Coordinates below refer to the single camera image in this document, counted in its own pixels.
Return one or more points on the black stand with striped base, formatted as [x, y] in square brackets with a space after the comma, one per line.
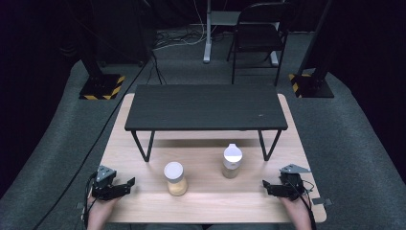
[311, 84]
[102, 86]

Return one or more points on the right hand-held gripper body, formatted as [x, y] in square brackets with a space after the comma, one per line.
[292, 183]

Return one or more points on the grey table bracket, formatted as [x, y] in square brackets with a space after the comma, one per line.
[80, 205]
[320, 201]

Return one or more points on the black folding chair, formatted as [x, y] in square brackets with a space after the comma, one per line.
[258, 38]

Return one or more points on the person's right hand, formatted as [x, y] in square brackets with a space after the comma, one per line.
[297, 207]

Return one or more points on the spout-lid jar with brown powder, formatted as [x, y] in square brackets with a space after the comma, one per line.
[232, 161]

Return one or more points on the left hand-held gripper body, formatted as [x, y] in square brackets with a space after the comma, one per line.
[102, 182]

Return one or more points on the person's left hand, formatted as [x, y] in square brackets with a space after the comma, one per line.
[101, 207]

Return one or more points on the white desk frame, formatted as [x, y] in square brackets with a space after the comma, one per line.
[207, 41]

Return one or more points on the black shelf with metal legs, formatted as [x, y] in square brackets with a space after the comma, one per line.
[204, 105]

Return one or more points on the wide jar with yellow powder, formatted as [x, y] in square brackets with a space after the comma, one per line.
[175, 179]

